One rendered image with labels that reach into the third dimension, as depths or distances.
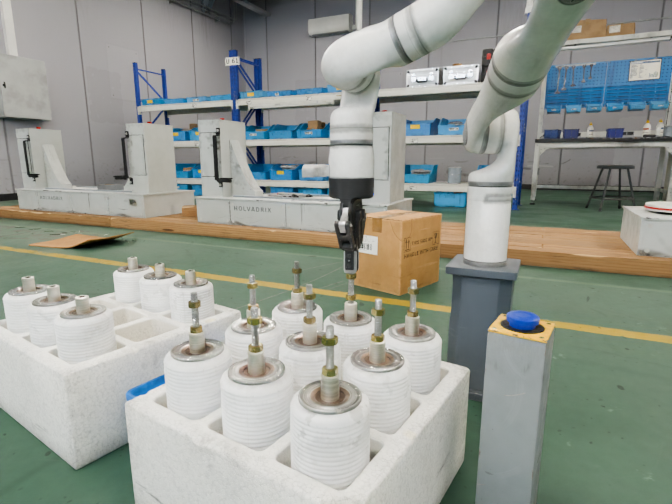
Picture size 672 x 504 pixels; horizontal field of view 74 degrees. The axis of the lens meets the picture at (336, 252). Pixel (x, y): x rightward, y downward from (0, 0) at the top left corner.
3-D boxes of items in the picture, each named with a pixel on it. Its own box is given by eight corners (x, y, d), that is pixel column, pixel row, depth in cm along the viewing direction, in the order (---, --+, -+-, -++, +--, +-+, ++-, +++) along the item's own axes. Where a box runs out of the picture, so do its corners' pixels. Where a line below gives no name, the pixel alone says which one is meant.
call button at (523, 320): (509, 321, 61) (510, 307, 60) (541, 327, 58) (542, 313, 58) (502, 331, 57) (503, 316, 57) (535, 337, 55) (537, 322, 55)
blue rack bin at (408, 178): (408, 181, 567) (408, 164, 563) (438, 181, 552) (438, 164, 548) (397, 183, 522) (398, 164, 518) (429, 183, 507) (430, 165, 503)
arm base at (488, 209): (466, 256, 106) (471, 184, 102) (507, 260, 102) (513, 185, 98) (459, 265, 97) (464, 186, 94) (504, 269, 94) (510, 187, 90)
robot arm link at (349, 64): (308, 50, 67) (389, 0, 60) (337, 61, 74) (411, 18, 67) (323, 94, 67) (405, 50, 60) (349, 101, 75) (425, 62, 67)
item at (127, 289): (146, 325, 124) (140, 263, 121) (166, 333, 119) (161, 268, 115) (112, 336, 117) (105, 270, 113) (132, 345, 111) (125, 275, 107)
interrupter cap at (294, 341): (342, 347, 67) (342, 343, 67) (296, 357, 64) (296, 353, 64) (321, 331, 74) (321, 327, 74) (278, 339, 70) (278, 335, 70)
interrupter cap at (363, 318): (334, 330, 74) (334, 326, 74) (325, 314, 81) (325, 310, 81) (377, 326, 76) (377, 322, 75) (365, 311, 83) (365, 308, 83)
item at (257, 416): (309, 490, 63) (307, 372, 59) (251, 528, 56) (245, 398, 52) (269, 457, 69) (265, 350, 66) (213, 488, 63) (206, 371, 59)
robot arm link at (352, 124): (347, 146, 78) (322, 145, 71) (347, 54, 75) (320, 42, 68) (384, 145, 75) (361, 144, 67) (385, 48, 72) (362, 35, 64)
